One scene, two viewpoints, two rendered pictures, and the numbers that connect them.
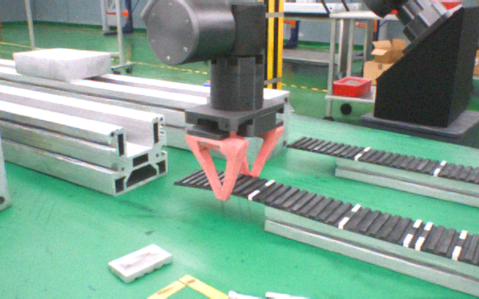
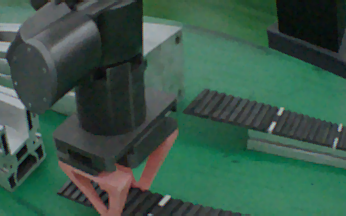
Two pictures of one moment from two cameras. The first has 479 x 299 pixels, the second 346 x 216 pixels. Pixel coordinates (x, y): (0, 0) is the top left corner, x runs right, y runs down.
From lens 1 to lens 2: 0.16 m
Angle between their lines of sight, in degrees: 13
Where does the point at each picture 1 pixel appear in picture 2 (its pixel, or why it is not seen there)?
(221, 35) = (83, 65)
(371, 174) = (284, 145)
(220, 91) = (87, 110)
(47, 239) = not seen: outside the picture
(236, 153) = (119, 193)
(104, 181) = (0, 178)
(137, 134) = (14, 121)
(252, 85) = (128, 98)
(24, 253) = not seen: outside the picture
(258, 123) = (141, 147)
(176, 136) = not seen: hidden behind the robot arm
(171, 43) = (31, 90)
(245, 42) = (116, 48)
